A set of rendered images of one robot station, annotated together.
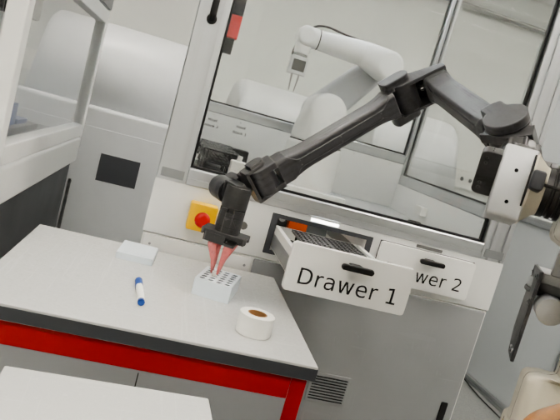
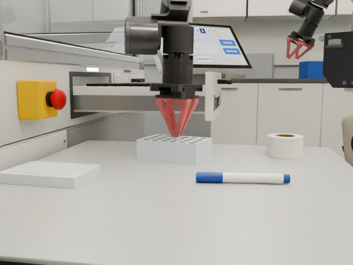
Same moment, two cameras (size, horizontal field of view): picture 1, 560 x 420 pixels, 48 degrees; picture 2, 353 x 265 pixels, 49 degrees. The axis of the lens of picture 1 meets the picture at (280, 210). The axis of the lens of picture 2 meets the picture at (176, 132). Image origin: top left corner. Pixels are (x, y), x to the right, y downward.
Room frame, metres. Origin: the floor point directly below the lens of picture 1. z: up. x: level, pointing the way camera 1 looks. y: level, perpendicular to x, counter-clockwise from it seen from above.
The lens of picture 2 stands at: (1.10, 0.79, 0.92)
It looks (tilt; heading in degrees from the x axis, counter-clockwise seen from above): 8 degrees down; 291
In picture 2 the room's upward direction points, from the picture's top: straight up
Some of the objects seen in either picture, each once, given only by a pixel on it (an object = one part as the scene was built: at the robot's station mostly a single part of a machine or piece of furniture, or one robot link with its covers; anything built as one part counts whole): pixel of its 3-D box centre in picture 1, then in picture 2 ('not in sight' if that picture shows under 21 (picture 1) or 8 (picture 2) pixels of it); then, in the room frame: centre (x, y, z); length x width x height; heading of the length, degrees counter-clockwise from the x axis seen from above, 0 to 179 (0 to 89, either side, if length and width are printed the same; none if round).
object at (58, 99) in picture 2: (202, 219); (55, 99); (1.58, 0.18, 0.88); 0.04 x 0.03 x 0.04; 101
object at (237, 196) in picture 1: (235, 197); (175, 40); (1.37, 0.10, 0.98); 0.07 x 0.06 x 0.07; 31
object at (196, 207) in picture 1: (202, 217); (39, 99); (1.61, 0.19, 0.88); 0.07 x 0.05 x 0.07; 101
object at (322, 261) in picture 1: (349, 278); (214, 93); (1.37, -0.19, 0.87); 0.29 x 0.02 x 0.11; 101
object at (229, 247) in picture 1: (217, 252); (175, 112); (1.36, 0.11, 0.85); 0.07 x 0.07 x 0.09; 85
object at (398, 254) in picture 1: (423, 271); (130, 89); (1.75, -0.44, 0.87); 0.29 x 0.02 x 0.11; 101
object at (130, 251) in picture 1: (137, 252); (50, 173); (1.49, 0.31, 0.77); 0.13 x 0.09 x 0.02; 7
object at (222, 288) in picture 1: (217, 284); (174, 148); (1.37, 0.09, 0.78); 0.12 x 0.08 x 0.04; 176
